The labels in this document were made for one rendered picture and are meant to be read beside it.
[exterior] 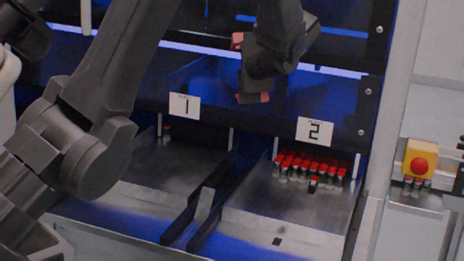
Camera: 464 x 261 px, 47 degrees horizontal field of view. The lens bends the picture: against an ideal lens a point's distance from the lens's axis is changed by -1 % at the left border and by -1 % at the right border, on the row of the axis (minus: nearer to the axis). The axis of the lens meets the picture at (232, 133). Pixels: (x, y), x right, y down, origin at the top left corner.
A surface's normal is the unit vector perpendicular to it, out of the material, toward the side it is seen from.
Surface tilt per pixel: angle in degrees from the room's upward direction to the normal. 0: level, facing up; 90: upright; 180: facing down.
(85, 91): 73
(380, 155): 90
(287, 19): 104
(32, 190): 79
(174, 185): 0
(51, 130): 51
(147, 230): 0
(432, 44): 90
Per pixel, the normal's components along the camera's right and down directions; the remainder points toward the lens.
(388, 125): -0.33, 0.33
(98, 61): -0.39, 0.03
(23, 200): 0.59, 0.17
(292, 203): 0.07, -0.92
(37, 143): -0.07, -0.44
